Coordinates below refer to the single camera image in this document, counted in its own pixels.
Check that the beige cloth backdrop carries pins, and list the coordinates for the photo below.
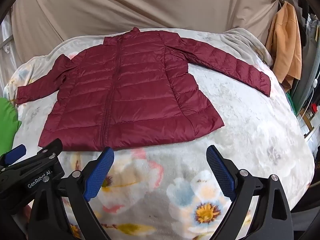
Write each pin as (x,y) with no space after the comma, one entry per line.
(140,5)

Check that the floral fleece blanket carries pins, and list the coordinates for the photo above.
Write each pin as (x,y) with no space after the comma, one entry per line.
(245,130)

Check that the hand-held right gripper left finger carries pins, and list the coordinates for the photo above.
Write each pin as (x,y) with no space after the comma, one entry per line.
(98,175)

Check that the small red object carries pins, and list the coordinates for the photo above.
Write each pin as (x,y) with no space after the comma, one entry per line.
(313,108)

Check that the maroon puffer jacket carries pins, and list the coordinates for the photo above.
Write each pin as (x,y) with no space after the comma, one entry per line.
(130,87)

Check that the dark hanging garment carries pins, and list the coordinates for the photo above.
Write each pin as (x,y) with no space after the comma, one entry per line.
(305,22)

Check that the orange hanging garment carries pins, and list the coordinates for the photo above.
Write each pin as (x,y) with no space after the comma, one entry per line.
(286,45)

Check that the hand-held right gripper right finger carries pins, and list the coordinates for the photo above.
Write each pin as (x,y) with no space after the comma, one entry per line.
(221,172)

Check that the green cloth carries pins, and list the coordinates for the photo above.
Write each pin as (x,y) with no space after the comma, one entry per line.
(8,122)

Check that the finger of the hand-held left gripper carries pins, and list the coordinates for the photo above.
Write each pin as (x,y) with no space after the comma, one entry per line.
(50,148)
(15,152)

